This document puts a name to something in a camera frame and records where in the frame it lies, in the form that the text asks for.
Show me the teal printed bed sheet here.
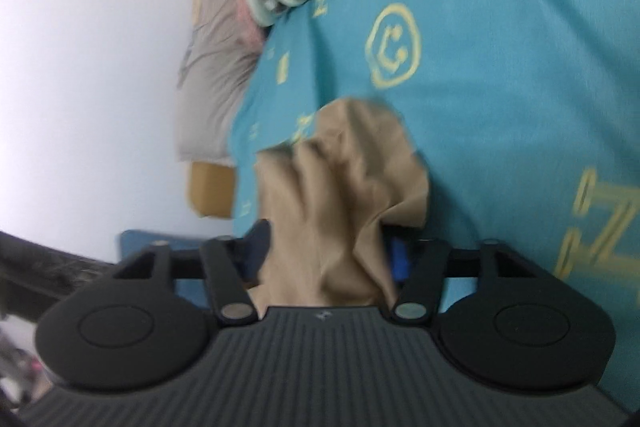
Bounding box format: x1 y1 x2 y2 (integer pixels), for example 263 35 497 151
226 0 640 308

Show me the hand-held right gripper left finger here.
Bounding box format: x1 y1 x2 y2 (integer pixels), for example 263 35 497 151
111 219 273 326

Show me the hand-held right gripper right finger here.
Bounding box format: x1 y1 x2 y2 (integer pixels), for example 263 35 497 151
381 227 538 326

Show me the grey pillow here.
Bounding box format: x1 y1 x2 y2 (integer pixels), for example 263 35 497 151
173 0 267 162

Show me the cardboard box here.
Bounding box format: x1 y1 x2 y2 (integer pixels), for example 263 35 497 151
187 161 236 220

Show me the tan garment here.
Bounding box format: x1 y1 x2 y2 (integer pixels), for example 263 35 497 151
246 96 432 308

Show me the dark furniture edge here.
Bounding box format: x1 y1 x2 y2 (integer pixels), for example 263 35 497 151
0 230 126 318

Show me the blue mat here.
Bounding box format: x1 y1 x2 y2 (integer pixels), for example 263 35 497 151
119 229 251 313

